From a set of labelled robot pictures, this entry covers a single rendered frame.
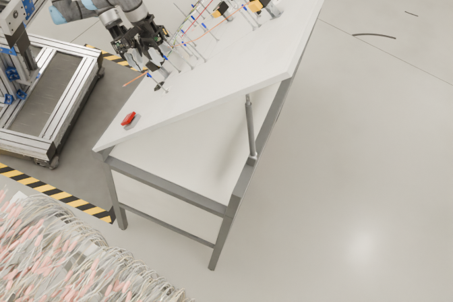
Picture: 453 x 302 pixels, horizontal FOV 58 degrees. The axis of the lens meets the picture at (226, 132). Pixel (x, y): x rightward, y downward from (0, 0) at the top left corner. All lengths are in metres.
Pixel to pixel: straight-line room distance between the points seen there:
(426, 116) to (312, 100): 0.90
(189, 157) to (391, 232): 1.53
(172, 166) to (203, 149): 0.16
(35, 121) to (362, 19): 2.85
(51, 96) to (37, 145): 0.38
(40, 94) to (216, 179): 1.46
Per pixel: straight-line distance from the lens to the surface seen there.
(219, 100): 1.08
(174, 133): 1.83
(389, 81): 3.57
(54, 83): 2.84
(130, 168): 1.74
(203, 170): 1.74
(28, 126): 2.68
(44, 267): 0.86
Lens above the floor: 2.33
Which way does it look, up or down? 56 degrees down
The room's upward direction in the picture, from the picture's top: 13 degrees clockwise
